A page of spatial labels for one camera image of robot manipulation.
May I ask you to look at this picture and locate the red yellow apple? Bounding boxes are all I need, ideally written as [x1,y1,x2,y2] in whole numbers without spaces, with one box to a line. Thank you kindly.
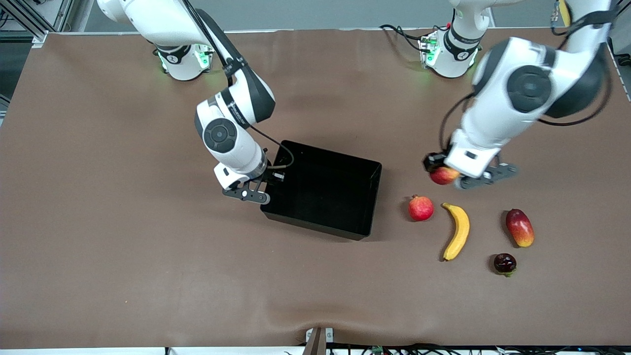
[430,167,461,186]

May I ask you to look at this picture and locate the black plastic box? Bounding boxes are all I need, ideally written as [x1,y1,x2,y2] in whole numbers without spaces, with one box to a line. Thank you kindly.
[260,140,383,241]

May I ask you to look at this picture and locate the yellow banana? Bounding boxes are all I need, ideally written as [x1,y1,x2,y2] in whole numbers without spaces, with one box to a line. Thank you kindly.
[441,202,470,262]

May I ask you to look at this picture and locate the red pomegranate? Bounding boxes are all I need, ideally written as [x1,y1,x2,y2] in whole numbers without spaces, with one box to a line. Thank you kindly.
[408,194,435,222]

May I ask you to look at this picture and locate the red yellow mango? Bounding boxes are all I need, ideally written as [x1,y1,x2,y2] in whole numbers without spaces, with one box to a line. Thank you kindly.
[505,209,535,248]

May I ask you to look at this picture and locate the dark purple mangosteen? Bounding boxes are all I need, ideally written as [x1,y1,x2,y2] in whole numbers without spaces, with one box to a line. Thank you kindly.
[493,253,517,277]

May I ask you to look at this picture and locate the brown table mat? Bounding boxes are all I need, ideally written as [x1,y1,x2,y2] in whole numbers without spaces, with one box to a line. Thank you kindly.
[0,27,631,349]

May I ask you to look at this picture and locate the black base power cables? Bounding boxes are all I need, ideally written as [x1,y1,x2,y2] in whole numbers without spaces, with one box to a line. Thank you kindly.
[379,22,452,52]

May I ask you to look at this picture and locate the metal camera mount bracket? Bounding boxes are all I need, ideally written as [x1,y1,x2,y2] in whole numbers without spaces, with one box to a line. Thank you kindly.
[305,327,334,355]

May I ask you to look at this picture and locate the aluminium frame profile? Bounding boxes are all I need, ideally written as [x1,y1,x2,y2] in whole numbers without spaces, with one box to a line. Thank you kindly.
[0,0,95,44]

